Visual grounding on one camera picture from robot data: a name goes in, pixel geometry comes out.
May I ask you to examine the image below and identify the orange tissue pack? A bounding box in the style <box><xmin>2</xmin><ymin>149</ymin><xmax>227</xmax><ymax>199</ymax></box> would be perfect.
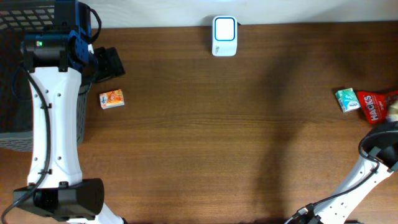
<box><xmin>99</xmin><ymin>90</ymin><xmax>124</xmax><ymax>110</ymax></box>

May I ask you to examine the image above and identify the green Kleenex tissue pack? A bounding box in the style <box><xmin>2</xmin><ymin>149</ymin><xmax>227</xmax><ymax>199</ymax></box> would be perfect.
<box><xmin>335</xmin><ymin>88</ymin><xmax>361</xmax><ymax>113</ymax></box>

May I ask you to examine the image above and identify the red Hacks candy bag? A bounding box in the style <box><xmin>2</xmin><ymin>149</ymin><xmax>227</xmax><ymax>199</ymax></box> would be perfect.
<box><xmin>356</xmin><ymin>90</ymin><xmax>397</xmax><ymax>124</ymax></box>

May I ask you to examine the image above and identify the yellow snack bag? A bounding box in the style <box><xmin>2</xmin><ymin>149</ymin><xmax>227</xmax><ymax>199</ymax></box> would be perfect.
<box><xmin>386</xmin><ymin>100</ymin><xmax>398</xmax><ymax>122</ymax></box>

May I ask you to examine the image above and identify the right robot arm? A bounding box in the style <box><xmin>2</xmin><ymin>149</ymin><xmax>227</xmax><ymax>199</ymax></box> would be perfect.
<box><xmin>285</xmin><ymin>121</ymin><xmax>397</xmax><ymax>224</ymax></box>

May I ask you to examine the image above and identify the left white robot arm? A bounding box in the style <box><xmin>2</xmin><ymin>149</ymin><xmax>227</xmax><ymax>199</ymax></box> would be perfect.
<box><xmin>12</xmin><ymin>1</ymin><xmax>125</xmax><ymax>223</ymax></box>

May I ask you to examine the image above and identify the white barcode scanner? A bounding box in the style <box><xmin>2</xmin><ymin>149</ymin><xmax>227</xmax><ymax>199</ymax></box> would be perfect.
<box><xmin>211</xmin><ymin>16</ymin><xmax>238</xmax><ymax>57</ymax></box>

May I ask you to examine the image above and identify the grey plastic mesh basket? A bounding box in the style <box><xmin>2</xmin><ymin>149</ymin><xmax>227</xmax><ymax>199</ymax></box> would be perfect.
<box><xmin>1</xmin><ymin>1</ymin><xmax>96</xmax><ymax>152</ymax></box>

